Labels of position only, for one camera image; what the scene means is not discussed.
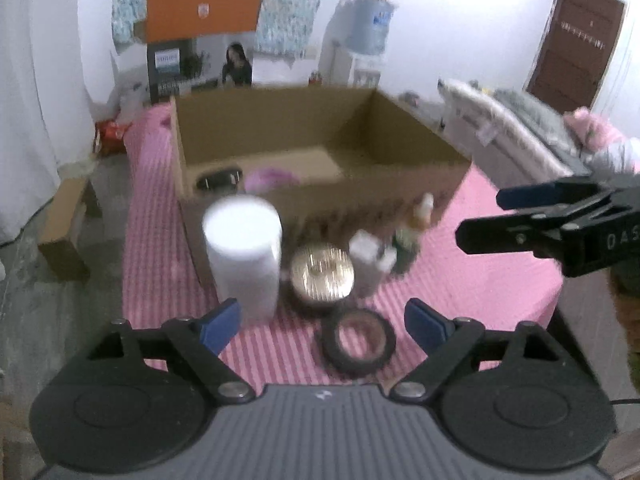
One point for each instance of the black tape roll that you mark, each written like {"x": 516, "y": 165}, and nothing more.
{"x": 332, "y": 350}

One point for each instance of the red snack bag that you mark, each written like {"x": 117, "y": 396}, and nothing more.
{"x": 112, "y": 135}

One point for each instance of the orange printed appliance box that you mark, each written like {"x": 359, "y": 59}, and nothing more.
{"x": 205, "y": 10}

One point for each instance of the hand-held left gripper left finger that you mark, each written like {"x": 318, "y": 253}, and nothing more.
{"x": 220, "y": 325}

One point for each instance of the small white square bottle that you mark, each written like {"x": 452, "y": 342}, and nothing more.
{"x": 370, "y": 260}

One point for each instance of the purple plastic lid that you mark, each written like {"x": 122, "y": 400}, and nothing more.
{"x": 272, "y": 179}

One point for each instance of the pink garment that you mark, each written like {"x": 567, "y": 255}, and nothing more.
{"x": 595, "y": 127}

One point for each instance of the gold-lid dark jar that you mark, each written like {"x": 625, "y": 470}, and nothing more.
{"x": 322, "y": 272}

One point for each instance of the brown wooden door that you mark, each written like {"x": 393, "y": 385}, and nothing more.
{"x": 575, "y": 45}

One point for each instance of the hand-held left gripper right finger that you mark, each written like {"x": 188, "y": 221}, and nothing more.
{"x": 425, "y": 325}

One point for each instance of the white water dispenser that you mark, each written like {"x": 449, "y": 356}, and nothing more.
{"x": 345, "y": 67}

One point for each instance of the small red items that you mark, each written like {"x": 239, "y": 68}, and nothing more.
{"x": 316, "y": 77}

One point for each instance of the white plastic bag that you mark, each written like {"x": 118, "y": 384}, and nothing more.
{"x": 131, "y": 102}

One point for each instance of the green dropper bottle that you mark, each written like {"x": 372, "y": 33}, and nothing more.
{"x": 407, "y": 247}

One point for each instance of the small black object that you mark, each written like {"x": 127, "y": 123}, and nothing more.
{"x": 410, "y": 98}

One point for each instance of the floral cloth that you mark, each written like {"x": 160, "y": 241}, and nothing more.
{"x": 295, "y": 5}

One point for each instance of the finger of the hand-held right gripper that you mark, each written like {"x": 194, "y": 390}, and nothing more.
{"x": 540, "y": 194}
{"x": 505, "y": 232}

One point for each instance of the grey blanket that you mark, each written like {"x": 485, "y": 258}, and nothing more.
{"x": 545, "y": 115}

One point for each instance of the white pill bottle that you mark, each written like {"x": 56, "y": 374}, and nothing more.
{"x": 242, "y": 260}

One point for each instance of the black key fob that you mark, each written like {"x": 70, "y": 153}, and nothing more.
{"x": 220, "y": 181}

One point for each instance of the brown cardboard box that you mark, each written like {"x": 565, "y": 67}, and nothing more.
{"x": 320, "y": 125}

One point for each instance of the white curtain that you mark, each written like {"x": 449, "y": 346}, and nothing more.
{"x": 35, "y": 110}

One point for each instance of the pink checked tablecloth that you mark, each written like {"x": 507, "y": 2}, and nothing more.
{"x": 475, "y": 280}

